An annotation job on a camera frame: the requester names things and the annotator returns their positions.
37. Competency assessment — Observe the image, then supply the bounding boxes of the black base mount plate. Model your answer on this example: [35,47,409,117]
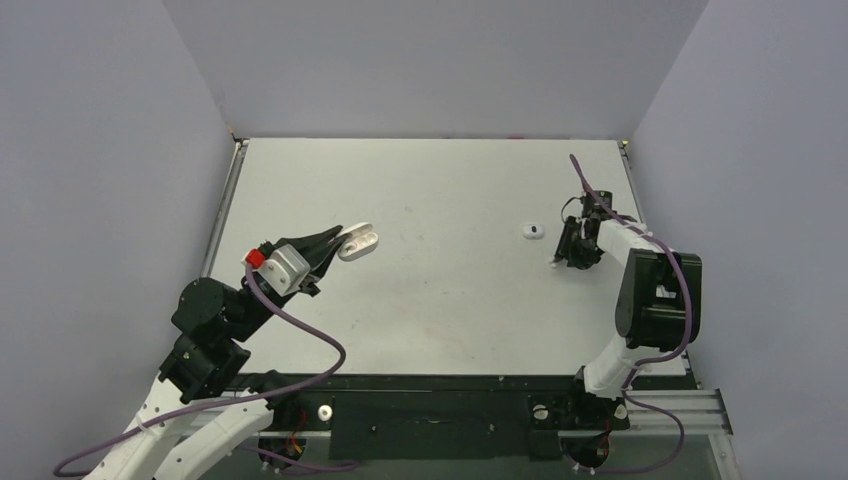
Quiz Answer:
[260,374,693,466]

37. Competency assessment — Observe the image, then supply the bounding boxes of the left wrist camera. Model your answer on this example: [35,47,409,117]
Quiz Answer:
[242,245,310,297]

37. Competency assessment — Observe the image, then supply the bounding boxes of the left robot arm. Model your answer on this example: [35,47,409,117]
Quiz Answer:
[83,225,352,479]

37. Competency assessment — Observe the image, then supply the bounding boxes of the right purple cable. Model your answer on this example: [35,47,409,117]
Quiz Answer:
[569,153,694,476]

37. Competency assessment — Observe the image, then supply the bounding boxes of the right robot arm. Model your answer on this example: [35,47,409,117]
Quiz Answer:
[551,191,703,427]

